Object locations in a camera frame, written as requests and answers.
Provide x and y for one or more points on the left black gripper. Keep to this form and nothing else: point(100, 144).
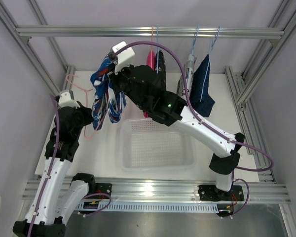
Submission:
point(87, 112)

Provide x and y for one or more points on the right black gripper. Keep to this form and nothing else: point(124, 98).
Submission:
point(124, 70)

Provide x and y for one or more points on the black white patterned trousers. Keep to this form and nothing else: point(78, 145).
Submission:
point(160, 68)

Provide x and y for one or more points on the blue hanger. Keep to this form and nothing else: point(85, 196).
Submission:
point(211, 47)
point(194, 42)
point(158, 50)

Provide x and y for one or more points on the pink hanger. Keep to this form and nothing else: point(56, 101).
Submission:
point(86, 91)
point(152, 37)

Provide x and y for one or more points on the blue white patterned trousers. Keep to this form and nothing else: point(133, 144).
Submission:
point(107, 102)

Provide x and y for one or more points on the white plastic basket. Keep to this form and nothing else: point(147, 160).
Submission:
point(149, 146)

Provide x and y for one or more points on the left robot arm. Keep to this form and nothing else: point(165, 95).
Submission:
point(49, 214)

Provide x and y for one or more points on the pink trousers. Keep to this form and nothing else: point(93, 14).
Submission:
point(151, 60)

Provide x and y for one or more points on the white black print trousers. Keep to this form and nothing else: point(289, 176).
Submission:
point(189, 70)

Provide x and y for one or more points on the navy blue trousers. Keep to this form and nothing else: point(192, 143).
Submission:
point(199, 97)

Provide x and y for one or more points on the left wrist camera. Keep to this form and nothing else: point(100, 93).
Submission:
point(66, 99)

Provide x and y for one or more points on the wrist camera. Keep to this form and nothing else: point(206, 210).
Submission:
point(66, 99)
point(121, 60)

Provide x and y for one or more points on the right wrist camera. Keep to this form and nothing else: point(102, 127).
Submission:
point(121, 60)

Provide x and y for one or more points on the left aluminium frame struts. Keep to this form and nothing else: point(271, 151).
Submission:
point(23, 42)

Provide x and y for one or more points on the aluminium frame struts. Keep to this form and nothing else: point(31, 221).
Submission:
point(264, 95)
point(23, 42)

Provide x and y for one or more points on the right aluminium frame struts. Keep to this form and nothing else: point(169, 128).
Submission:
point(264, 95)

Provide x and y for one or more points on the white slotted cable duct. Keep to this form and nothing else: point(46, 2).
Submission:
point(162, 207)

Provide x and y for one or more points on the aluminium hanging rail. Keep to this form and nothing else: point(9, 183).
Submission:
point(162, 32)

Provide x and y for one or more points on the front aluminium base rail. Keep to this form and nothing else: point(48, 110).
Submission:
point(165, 191)

